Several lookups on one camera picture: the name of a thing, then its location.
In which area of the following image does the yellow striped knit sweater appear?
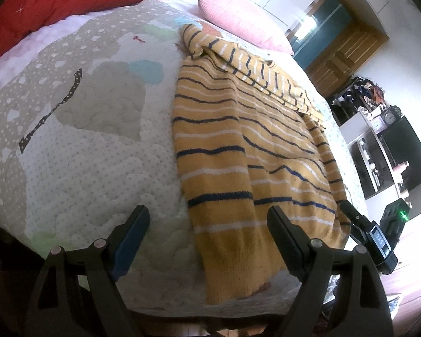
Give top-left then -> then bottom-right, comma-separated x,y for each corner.
172,24 -> 351,304

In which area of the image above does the cluttered clothes rack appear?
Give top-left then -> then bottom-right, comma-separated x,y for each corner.
328,77 -> 387,126

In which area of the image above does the white shelf unit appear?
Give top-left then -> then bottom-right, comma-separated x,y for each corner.
340,112 -> 409,206

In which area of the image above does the black television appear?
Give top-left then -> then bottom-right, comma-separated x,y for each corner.
379,117 -> 421,191

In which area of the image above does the patchwork quilted bedspread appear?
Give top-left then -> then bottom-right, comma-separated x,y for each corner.
0,0 -> 366,317

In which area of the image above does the wooden door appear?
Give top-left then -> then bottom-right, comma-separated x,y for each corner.
305,21 -> 389,97

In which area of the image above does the pink pillow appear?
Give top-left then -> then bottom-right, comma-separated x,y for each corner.
198,0 -> 294,56

